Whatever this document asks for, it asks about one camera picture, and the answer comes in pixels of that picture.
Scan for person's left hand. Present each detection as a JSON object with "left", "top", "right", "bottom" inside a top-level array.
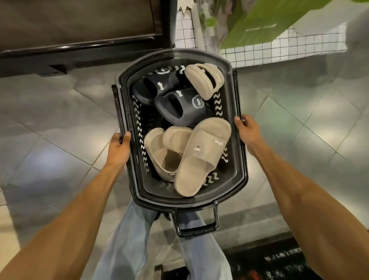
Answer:
[{"left": 105, "top": 131, "right": 133, "bottom": 174}]

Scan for person's right hand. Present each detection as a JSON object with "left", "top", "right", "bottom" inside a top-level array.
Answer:
[{"left": 234, "top": 114, "right": 264, "bottom": 157}]

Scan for black basket with wavy slots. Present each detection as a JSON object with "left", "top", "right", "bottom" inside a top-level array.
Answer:
[{"left": 111, "top": 48, "right": 249, "bottom": 238}]

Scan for beige logo rubber slipper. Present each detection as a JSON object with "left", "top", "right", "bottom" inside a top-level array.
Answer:
[
  {"left": 174, "top": 117, "right": 232, "bottom": 198},
  {"left": 143, "top": 126, "right": 193, "bottom": 182}
]

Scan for black logo rubber slipper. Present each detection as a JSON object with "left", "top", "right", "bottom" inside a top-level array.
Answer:
[
  {"left": 154, "top": 87, "right": 214, "bottom": 127},
  {"left": 132, "top": 72, "right": 186, "bottom": 106}
]

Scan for beige logo slide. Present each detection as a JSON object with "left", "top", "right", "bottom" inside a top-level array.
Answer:
[{"left": 184, "top": 63, "right": 225, "bottom": 101}]

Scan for person's left forearm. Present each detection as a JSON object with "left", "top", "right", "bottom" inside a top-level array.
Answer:
[{"left": 0, "top": 164, "right": 128, "bottom": 280}]

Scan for person's right forearm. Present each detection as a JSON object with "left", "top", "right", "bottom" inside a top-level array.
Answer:
[{"left": 250, "top": 143, "right": 369, "bottom": 280}]

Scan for person's light blue jeans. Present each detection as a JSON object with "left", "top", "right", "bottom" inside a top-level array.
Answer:
[{"left": 92, "top": 199, "right": 234, "bottom": 280}]

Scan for dark brown display cabinet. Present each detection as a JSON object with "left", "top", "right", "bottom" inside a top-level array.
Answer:
[{"left": 0, "top": 0, "right": 178, "bottom": 78}]

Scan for green cardboard box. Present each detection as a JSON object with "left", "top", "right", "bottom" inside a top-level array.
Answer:
[{"left": 220, "top": 0, "right": 332, "bottom": 50}]

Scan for black printed floor mat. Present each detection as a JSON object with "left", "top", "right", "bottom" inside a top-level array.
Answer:
[{"left": 161, "top": 230, "right": 321, "bottom": 280}]

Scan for white wire grid panel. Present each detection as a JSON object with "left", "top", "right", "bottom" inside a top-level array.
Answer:
[{"left": 174, "top": 7, "right": 348, "bottom": 69}]

